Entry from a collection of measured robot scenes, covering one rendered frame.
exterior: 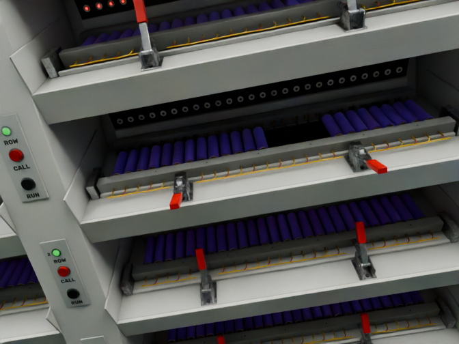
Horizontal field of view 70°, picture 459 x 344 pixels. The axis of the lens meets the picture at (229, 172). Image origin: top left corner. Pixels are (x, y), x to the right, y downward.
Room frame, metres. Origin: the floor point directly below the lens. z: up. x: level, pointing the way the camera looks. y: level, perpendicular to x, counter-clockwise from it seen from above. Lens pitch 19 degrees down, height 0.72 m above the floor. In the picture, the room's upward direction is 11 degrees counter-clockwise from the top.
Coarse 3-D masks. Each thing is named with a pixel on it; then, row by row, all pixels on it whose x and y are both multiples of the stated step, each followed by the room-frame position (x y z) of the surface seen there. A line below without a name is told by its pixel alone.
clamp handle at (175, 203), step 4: (176, 180) 0.46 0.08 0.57; (180, 180) 0.45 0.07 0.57; (180, 184) 0.46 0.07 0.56; (180, 188) 0.45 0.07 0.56; (176, 192) 0.43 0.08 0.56; (180, 192) 0.43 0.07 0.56; (176, 196) 0.41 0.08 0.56; (180, 196) 0.41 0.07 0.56; (172, 200) 0.40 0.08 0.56; (176, 200) 0.40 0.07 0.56; (180, 200) 0.41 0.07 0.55; (172, 204) 0.39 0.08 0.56; (176, 204) 0.39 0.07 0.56; (172, 208) 0.39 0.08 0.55; (176, 208) 0.39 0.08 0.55
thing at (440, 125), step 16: (384, 128) 0.49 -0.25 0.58; (400, 128) 0.48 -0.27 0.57; (416, 128) 0.48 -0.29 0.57; (432, 128) 0.48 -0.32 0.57; (448, 128) 0.48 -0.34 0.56; (304, 144) 0.49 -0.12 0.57; (320, 144) 0.48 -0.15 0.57; (336, 144) 0.48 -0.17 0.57; (368, 144) 0.48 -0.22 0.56; (416, 144) 0.46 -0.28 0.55; (208, 160) 0.50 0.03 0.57; (224, 160) 0.49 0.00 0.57; (240, 160) 0.49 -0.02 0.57; (256, 160) 0.49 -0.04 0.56; (272, 160) 0.49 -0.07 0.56; (320, 160) 0.47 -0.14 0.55; (112, 176) 0.51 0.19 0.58; (128, 176) 0.50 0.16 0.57; (144, 176) 0.49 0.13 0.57; (160, 176) 0.49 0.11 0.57; (192, 176) 0.49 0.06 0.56; (112, 192) 0.49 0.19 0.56
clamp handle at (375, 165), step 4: (364, 148) 0.44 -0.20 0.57; (360, 152) 0.45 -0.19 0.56; (360, 156) 0.44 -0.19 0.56; (364, 156) 0.44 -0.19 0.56; (364, 160) 0.42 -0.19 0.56; (368, 160) 0.41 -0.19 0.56; (372, 160) 0.41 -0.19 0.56; (376, 160) 0.41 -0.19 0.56; (368, 164) 0.41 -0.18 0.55; (372, 164) 0.40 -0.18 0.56; (376, 164) 0.39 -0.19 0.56; (380, 164) 0.39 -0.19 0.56; (372, 168) 0.39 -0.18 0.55; (376, 168) 0.38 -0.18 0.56; (380, 168) 0.38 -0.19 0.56; (384, 168) 0.38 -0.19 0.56; (376, 172) 0.38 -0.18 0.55; (380, 172) 0.38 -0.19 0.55; (384, 172) 0.38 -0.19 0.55
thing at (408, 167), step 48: (336, 96) 0.60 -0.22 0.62; (432, 96) 0.57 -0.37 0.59; (96, 144) 0.59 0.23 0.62; (432, 144) 0.47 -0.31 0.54; (96, 192) 0.49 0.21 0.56; (144, 192) 0.49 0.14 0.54; (240, 192) 0.45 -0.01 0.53; (288, 192) 0.44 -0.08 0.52; (336, 192) 0.44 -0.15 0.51; (384, 192) 0.45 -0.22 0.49; (96, 240) 0.46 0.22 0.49
